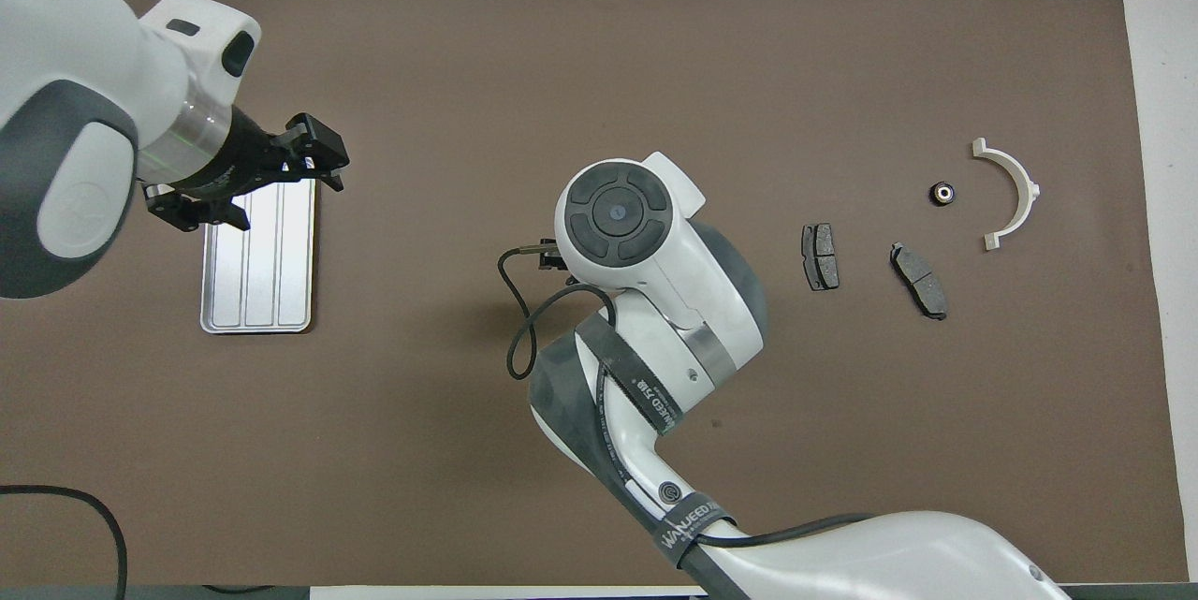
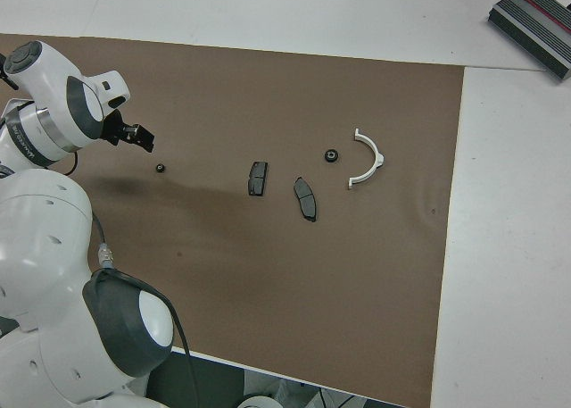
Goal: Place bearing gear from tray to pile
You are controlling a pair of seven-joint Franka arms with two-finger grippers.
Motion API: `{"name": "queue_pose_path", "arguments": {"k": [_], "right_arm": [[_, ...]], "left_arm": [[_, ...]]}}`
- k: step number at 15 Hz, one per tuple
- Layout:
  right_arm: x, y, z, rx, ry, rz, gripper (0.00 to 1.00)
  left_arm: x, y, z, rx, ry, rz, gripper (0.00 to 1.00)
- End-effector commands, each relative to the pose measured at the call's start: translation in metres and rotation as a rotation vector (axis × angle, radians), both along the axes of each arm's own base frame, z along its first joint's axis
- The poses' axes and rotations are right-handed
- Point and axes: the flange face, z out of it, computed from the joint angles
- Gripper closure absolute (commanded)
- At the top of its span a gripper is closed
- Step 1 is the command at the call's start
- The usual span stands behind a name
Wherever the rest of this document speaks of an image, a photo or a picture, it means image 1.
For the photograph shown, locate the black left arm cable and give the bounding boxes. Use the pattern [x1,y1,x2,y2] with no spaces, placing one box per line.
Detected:
[0,485,128,600]

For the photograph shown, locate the silver metal tray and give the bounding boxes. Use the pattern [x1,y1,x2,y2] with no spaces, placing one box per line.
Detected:
[199,179,319,335]

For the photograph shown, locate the brown table mat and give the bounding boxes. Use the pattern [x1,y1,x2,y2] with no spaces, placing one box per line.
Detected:
[0,0,1190,587]

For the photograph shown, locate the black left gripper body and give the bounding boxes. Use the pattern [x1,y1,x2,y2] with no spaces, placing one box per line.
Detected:
[173,110,305,200]

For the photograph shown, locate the long grey brake pad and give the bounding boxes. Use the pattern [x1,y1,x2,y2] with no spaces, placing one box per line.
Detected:
[889,242,949,321]

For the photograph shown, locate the short grey brake pad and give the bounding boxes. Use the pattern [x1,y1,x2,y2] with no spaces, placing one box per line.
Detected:
[800,223,840,292]

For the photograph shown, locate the white semicircular bracket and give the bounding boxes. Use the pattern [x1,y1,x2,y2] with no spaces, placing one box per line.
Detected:
[972,139,1041,253]

